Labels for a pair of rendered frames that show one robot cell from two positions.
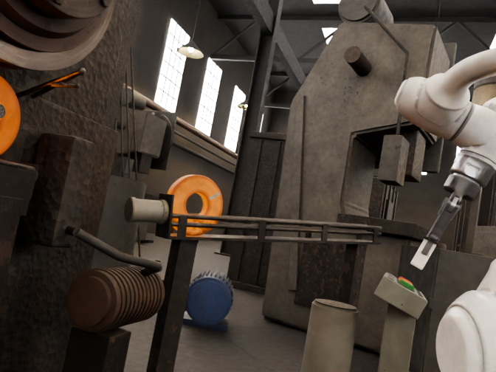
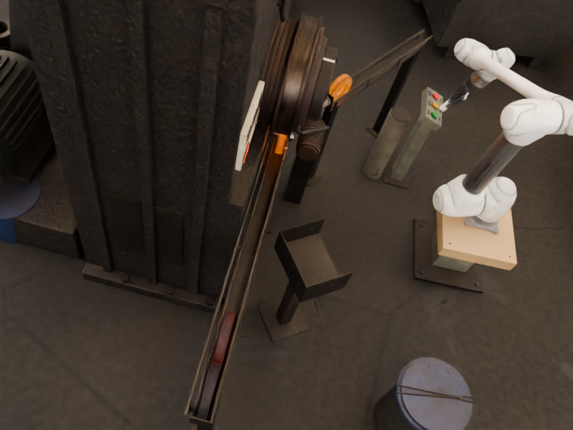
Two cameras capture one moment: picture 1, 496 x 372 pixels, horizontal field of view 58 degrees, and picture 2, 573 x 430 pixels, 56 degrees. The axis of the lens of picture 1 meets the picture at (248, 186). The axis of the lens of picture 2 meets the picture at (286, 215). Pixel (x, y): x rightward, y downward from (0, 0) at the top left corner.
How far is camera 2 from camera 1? 2.20 m
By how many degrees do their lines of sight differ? 63
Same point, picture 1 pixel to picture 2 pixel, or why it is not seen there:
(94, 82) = not seen: hidden behind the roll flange
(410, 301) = (434, 125)
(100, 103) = not seen: hidden behind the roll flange
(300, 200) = not seen: outside the picture
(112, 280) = (316, 147)
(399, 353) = (424, 133)
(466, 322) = (441, 200)
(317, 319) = (391, 124)
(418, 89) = (465, 55)
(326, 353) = (393, 136)
